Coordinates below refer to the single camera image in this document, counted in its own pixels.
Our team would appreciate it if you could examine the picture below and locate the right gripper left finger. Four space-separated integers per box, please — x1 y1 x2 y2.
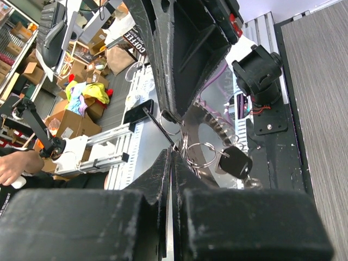
1 150 171 260

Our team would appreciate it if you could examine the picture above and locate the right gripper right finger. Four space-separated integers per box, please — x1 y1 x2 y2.
171 152 334 260

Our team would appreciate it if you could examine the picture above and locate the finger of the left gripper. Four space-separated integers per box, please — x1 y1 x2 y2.
125 1 233 122

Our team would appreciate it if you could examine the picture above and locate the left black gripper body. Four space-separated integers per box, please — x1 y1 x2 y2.
219 0 244 45

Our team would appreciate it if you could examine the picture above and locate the key with black tag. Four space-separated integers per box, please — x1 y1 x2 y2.
216 146 263 189

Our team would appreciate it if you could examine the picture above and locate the metal disc with keyrings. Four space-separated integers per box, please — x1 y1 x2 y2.
159 97 245 188

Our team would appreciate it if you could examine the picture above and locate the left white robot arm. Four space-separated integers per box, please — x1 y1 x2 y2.
125 1 283 136

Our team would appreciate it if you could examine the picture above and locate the coffee filter box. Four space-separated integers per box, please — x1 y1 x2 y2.
122 26 147 55

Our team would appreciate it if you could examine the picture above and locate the black smartphone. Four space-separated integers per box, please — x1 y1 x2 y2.
123 99 154 124

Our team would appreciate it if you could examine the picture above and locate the person in blue jacket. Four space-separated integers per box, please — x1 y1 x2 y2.
1 150 45 186

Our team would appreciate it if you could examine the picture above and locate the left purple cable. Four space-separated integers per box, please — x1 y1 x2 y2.
195 62 248 120

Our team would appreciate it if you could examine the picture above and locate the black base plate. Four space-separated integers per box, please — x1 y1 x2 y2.
246 15 314 196

